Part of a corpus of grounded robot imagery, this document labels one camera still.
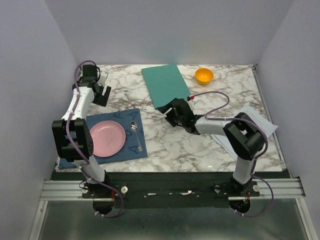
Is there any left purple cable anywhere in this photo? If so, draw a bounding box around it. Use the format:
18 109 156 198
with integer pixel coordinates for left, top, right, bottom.
65 59 125 219

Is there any blue letter placemat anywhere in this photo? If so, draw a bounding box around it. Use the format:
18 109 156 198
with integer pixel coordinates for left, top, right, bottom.
58 108 149 170

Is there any aluminium rail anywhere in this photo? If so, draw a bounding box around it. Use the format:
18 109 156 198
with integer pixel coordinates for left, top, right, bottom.
40 180 83 201

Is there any teal folder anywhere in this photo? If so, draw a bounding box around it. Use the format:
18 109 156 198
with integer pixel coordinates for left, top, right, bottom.
141 64 191 110

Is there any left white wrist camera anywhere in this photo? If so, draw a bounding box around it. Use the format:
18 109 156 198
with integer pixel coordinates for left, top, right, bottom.
97 72 109 86

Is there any pink plate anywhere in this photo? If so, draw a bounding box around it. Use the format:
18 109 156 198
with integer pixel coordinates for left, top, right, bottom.
89 120 126 158

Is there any black mounting base bar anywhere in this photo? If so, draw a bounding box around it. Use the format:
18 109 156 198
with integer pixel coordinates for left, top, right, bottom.
51 172 260 213

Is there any orange bowl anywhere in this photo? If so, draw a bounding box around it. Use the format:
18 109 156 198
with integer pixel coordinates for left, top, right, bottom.
195 68 215 85

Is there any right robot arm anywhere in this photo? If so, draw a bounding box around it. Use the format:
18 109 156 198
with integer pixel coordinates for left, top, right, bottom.
158 98 268 196

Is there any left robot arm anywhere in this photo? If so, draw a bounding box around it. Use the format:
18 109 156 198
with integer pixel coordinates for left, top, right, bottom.
51 60 111 198

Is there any silver spoon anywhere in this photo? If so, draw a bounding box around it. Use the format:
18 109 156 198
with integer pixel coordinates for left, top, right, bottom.
130 121 143 152

